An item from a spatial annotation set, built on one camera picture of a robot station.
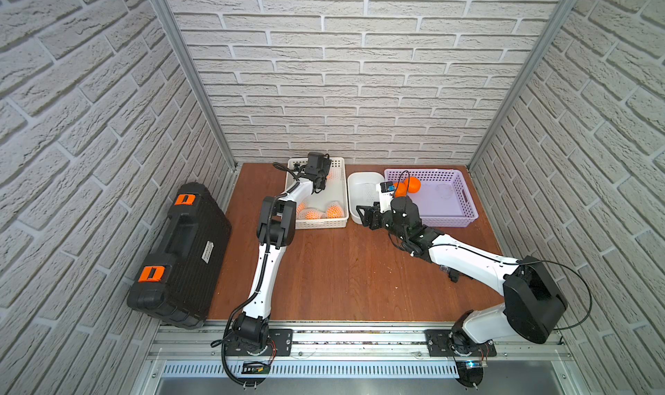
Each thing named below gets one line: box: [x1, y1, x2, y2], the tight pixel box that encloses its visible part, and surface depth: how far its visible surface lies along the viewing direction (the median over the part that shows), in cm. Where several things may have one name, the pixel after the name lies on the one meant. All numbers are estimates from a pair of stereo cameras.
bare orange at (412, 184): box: [404, 176, 422, 195], surface depth 111 cm
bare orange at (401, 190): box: [394, 181, 408, 198], surface depth 106 cm
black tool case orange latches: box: [126, 181, 233, 330], surface depth 70 cm
